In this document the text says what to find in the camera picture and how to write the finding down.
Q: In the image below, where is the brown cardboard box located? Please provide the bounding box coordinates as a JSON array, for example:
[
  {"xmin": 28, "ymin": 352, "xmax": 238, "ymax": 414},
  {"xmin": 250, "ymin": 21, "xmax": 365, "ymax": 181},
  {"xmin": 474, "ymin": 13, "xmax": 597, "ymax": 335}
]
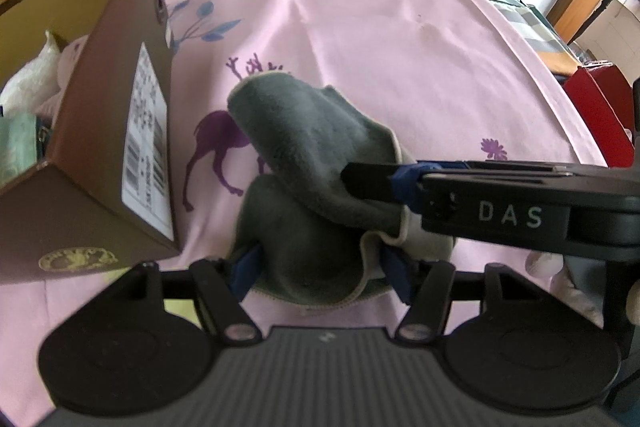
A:
[{"xmin": 0, "ymin": 0, "xmax": 182, "ymax": 284}]

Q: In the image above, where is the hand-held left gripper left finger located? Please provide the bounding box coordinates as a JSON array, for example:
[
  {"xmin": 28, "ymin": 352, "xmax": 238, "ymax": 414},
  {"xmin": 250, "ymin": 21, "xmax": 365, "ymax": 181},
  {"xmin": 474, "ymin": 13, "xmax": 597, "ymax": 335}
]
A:
[{"xmin": 117, "ymin": 243, "xmax": 264, "ymax": 346}]

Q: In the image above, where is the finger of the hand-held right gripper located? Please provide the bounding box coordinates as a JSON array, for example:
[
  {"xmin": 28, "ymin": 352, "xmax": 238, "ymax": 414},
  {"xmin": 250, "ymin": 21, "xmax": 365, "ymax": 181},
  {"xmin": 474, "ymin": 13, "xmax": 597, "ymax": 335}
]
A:
[{"xmin": 342, "ymin": 159, "xmax": 576, "ymax": 214}]

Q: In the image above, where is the white fluffy towel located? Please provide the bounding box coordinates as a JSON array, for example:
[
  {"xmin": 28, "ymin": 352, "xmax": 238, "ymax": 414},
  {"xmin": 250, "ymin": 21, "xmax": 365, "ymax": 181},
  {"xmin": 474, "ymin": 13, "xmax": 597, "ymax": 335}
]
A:
[{"xmin": 0, "ymin": 29, "xmax": 63, "ymax": 118}]

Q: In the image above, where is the grey striped cloth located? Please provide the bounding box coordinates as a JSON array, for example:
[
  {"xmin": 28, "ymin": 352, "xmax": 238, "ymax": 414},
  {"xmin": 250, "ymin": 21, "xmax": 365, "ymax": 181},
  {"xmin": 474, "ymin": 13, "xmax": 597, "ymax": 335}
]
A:
[{"xmin": 467, "ymin": 0, "xmax": 593, "ymax": 72}]

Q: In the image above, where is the pink printed tablecloth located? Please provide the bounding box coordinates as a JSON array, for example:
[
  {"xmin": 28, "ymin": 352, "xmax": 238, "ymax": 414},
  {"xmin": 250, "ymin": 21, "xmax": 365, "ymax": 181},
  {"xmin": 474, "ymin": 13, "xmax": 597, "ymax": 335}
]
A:
[{"xmin": 0, "ymin": 0, "xmax": 616, "ymax": 358}]

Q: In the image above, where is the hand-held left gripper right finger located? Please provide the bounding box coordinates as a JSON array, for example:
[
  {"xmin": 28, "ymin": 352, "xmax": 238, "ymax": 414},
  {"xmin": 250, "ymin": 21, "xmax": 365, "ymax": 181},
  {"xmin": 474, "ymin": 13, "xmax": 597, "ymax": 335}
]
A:
[{"xmin": 381, "ymin": 246, "xmax": 532, "ymax": 346}]

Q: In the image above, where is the grey towel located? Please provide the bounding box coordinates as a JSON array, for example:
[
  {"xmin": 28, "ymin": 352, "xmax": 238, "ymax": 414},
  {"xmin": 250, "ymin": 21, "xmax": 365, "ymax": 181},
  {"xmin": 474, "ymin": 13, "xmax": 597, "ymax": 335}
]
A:
[{"xmin": 226, "ymin": 76, "xmax": 457, "ymax": 312}]

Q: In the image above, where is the pale cloth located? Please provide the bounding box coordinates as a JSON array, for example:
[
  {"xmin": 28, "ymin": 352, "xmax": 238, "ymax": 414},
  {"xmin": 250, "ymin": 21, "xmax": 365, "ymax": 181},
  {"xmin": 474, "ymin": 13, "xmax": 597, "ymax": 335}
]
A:
[{"xmin": 524, "ymin": 252, "xmax": 607, "ymax": 329}]

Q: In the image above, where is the red box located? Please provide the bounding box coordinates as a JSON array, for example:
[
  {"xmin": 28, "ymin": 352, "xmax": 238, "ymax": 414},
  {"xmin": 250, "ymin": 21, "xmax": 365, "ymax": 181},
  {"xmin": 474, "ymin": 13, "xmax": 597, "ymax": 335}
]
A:
[{"xmin": 564, "ymin": 63, "xmax": 640, "ymax": 168}]

